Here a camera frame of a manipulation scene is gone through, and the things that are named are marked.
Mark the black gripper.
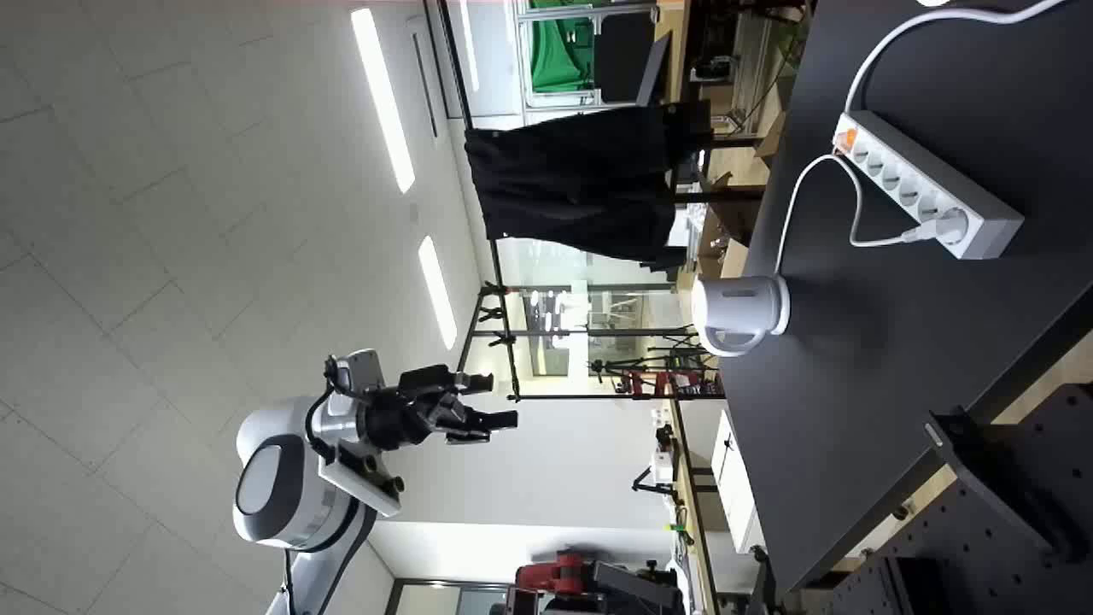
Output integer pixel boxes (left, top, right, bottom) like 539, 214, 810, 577
357, 366, 523, 452

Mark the white power strip orange switch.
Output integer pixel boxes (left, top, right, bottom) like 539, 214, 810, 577
830, 105, 1029, 264

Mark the short ceiling light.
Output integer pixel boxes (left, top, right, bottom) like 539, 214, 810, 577
414, 232, 462, 353

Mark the red machine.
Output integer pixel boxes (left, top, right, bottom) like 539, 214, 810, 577
507, 546, 609, 615

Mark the black hanging cloth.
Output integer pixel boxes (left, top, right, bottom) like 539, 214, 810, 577
462, 102, 693, 274

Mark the white cabinet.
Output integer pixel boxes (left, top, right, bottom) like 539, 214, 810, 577
708, 405, 768, 556

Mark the long ceiling light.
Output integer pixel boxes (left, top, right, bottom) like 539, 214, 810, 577
349, 2, 421, 197

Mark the green board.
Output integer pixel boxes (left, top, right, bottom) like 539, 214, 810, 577
526, 0, 604, 95

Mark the dark monitor screen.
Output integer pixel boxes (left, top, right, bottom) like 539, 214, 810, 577
593, 8, 672, 113

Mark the black metal stand frame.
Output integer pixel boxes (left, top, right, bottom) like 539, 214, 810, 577
454, 279, 728, 402

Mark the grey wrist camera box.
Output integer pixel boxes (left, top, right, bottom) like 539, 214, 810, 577
319, 348, 384, 398

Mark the white power strip cable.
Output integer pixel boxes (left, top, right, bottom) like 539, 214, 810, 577
845, 0, 1067, 124

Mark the white device cable with plug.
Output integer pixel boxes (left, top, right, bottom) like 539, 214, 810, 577
775, 150, 978, 282

